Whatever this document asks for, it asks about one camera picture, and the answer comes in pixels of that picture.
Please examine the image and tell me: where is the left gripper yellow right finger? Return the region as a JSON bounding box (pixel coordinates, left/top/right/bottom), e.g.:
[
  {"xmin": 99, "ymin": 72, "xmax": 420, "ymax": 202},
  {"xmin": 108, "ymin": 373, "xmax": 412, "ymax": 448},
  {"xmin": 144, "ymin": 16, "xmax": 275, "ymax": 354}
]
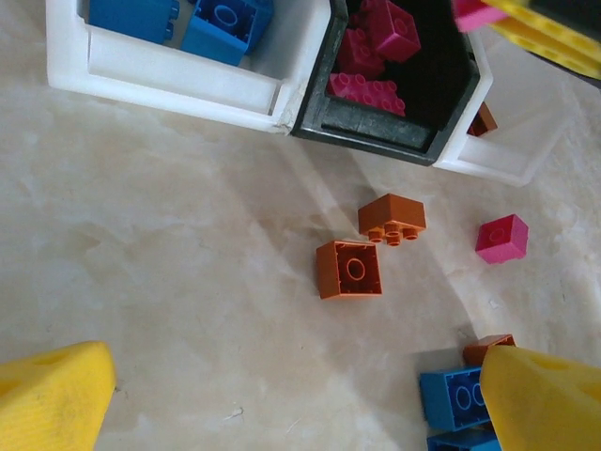
[{"xmin": 479, "ymin": 345, "xmax": 601, "ymax": 451}]

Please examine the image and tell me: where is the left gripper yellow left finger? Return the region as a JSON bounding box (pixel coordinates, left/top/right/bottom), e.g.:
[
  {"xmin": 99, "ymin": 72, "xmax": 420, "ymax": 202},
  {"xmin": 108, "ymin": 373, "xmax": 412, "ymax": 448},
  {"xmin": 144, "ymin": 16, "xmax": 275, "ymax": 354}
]
[{"xmin": 0, "ymin": 341, "xmax": 117, "ymax": 451}]

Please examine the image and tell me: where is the pink lego brick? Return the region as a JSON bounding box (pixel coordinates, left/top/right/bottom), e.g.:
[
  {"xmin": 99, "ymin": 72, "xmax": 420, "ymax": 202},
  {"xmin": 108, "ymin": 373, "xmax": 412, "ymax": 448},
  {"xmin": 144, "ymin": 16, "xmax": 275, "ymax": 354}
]
[
  {"xmin": 453, "ymin": 0, "xmax": 511, "ymax": 33},
  {"xmin": 327, "ymin": 72, "xmax": 365, "ymax": 101},
  {"xmin": 336, "ymin": 25, "xmax": 387, "ymax": 80},
  {"xmin": 370, "ymin": 0, "xmax": 423, "ymax": 63},
  {"xmin": 356, "ymin": 79, "xmax": 408, "ymax": 117},
  {"xmin": 474, "ymin": 213, "xmax": 531, "ymax": 265}
]

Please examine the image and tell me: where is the orange lego brick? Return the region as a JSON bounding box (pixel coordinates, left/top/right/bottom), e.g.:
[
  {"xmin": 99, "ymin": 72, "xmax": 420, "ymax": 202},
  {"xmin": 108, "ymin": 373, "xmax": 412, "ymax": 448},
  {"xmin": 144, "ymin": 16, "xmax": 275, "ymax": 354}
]
[
  {"xmin": 357, "ymin": 193, "xmax": 427, "ymax": 248},
  {"xmin": 315, "ymin": 239, "xmax": 384, "ymax": 301},
  {"xmin": 467, "ymin": 101, "xmax": 499, "ymax": 138},
  {"xmin": 462, "ymin": 334, "xmax": 516, "ymax": 367}
]

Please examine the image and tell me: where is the white plastic bin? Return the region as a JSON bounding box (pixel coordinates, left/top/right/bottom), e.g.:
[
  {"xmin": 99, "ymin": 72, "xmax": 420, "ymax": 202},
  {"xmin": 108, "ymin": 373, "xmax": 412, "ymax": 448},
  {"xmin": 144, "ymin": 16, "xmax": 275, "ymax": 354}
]
[
  {"xmin": 45, "ymin": 0, "xmax": 330, "ymax": 137},
  {"xmin": 431, "ymin": 30, "xmax": 572, "ymax": 188}
]

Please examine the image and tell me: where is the black plastic bin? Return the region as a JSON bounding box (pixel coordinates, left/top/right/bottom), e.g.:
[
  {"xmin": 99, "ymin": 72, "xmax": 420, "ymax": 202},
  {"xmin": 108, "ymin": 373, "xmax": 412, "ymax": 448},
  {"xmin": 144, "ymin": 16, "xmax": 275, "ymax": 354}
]
[{"xmin": 289, "ymin": 0, "xmax": 485, "ymax": 168}]

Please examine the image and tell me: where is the long blue lego brick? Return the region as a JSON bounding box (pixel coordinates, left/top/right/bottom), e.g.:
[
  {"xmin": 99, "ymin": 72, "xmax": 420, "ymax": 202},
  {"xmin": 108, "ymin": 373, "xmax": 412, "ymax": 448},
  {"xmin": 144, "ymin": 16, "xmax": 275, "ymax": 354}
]
[{"xmin": 87, "ymin": 0, "xmax": 182, "ymax": 47}]

